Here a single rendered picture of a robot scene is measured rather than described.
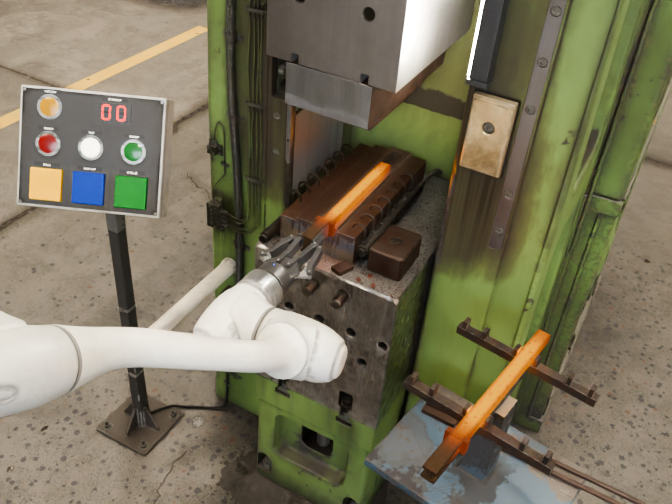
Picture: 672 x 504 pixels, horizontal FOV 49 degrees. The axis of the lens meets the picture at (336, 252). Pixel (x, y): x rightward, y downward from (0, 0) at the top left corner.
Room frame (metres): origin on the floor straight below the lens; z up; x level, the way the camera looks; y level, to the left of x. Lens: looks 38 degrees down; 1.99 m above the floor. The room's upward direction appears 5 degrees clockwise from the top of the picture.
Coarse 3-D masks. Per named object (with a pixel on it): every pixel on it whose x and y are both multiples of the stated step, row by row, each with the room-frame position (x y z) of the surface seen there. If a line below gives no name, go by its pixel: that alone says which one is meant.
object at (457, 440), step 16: (544, 336) 1.15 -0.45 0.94; (528, 352) 1.10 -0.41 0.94; (512, 368) 1.05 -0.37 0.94; (496, 384) 1.00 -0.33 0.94; (512, 384) 1.02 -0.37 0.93; (480, 400) 0.96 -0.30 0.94; (496, 400) 0.96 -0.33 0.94; (480, 416) 0.92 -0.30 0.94; (448, 432) 0.87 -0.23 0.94; (464, 432) 0.88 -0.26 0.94; (448, 448) 0.83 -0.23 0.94; (464, 448) 0.85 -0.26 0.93; (432, 464) 0.80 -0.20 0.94; (448, 464) 0.82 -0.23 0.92; (432, 480) 0.78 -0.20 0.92
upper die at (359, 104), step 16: (288, 64) 1.44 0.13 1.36; (432, 64) 1.67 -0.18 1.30; (288, 80) 1.44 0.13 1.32; (304, 80) 1.42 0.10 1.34; (320, 80) 1.41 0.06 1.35; (336, 80) 1.39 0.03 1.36; (352, 80) 1.38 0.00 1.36; (416, 80) 1.58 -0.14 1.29; (288, 96) 1.44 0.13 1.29; (304, 96) 1.42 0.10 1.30; (320, 96) 1.41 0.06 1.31; (336, 96) 1.39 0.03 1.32; (352, 96) 1.38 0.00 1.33; (368, 96) 1.36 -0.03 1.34; (384, 96) 1.42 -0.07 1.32; (400, 96) 1.50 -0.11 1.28; (320, 112) 1.41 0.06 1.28; (336, 112) 1.39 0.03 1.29; (352, 112) 1.37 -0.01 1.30; (368, 112) 1.36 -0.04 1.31; (384, 112) 1.43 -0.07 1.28; (368, 128) 1.36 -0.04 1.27
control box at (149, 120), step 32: (32, 96) 1.54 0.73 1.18; (64, 96) 1.54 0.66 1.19; (96, 96) 1.54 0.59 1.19; (128, 96) 1.55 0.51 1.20; (32, 128) 1.50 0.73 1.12; (64, 128) 1.50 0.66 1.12; (96, 128) 1.51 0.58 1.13; (128, 128) 1.51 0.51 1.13; (160, 128) 1.51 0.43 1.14; (32, 160) 1.46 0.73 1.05; (64, 160) 1.47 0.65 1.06; (96, 160) 1.47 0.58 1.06; (128, 160) 1.47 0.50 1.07; (160, 160) 1.48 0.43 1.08; (64, 192) 1.43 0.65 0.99; (160, 192) 1.44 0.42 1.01
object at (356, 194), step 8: (376, 168) 1.65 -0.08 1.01; (384, 168) 1.65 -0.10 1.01; (368, 176) 1.60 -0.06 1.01; (376, 176) 1.61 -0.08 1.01; (360, 184) 1.56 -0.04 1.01; (368, 184) 1.57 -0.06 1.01; (352, 192) 1.52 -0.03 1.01; (360, 192) 1.52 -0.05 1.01; (344, 200) 1.48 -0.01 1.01; (352, 200) 1.49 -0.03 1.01; (336, 208) 1.44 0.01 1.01; (344, 208) 1.45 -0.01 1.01; (328, 216) 1.41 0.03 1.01; (336, 216) 1.41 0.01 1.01; (312, 224) 1.35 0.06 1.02; (320, 224) 1.36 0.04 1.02; (328, 224) 1.37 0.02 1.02; (304, 232) 1.32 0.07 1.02; (312, 232) 1.32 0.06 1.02; (328, 232) 1.37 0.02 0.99; (304, 240) 1.31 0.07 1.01; (304, 248) 1.30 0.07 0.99
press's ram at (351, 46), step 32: (288, 0) 1.44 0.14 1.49; (320, 0) 1.41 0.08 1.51; (352, 0) 1.38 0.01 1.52; (384, 0) 1.36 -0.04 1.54; (416, 0) 1.37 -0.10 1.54; (448, 0) 1.54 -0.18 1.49; (288, 32) 1.44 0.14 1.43; (320, 32) 1.41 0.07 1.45; (352, 32) 1.38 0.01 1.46; (384, 32) 1.35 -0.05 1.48; (416, 32) 1.40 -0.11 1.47; (448, 32) 1.57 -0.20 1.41; (320, 64) 1.41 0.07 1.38; (352, 64) 1.38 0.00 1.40; (384, 64) 1.35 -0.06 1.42; (416, 64) 1.42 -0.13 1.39
